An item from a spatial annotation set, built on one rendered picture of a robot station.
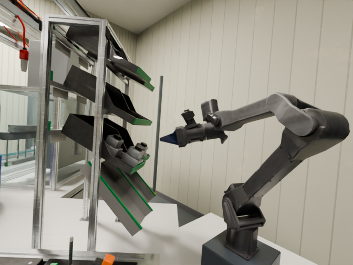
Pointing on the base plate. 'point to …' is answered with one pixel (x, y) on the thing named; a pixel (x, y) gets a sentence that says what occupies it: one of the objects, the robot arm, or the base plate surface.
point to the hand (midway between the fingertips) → (169, 137)
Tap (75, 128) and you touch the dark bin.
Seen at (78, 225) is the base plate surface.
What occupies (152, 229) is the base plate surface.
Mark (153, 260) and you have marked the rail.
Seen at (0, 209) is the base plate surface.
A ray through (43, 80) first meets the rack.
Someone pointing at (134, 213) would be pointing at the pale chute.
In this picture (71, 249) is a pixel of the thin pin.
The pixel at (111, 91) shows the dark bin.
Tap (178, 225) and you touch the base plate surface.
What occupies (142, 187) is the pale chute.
